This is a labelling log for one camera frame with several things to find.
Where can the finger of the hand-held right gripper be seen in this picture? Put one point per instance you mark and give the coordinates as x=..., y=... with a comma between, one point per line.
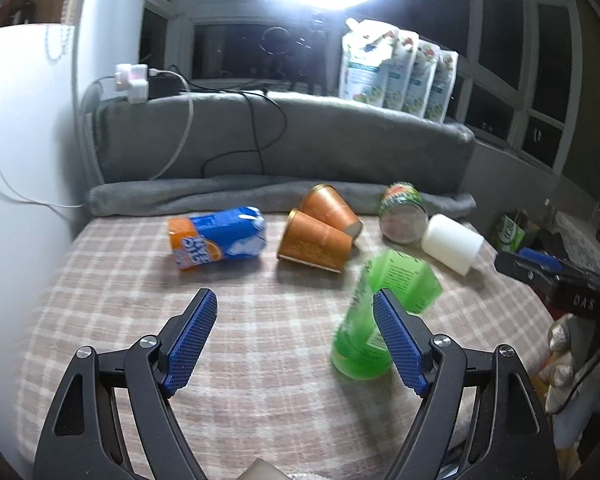
x=537, y=260

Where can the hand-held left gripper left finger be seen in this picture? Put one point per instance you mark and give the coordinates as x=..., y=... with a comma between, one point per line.
x=190, y=345

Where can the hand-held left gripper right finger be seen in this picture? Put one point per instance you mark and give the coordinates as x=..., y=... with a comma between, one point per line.
x=397, y=345

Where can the green plastic cup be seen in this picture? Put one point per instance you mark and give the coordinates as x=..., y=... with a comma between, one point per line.
x=380, y=310

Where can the white cup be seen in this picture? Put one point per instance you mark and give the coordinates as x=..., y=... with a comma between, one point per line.
x=452, y=242

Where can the blue and orange cup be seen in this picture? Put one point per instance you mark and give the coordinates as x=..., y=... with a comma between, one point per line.
x=215, y=237

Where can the orange paper cup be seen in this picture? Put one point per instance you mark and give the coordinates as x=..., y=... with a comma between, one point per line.
x=330, y=207
x=312, y=242

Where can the green and orange printed cup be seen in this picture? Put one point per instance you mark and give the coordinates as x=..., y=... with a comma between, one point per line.
x=402, y=210

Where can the person's right hand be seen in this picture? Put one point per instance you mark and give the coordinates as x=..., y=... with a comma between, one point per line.
x=561, y=360

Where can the green carton box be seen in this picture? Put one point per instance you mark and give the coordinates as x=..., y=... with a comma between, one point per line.
x=510, y=232

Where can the white green spout pouch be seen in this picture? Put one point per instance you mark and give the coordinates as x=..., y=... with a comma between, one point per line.
x=444, y=87
x=404, y=72
x=422, y=80
x=362, y=60

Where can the grey blanket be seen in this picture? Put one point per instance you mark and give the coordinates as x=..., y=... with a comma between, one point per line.
x=300, y=140

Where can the black power strip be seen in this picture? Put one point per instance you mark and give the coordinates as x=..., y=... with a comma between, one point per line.
x=164, y=85

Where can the white charger plug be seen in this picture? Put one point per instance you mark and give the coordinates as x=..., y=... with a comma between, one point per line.
x=132, y=80

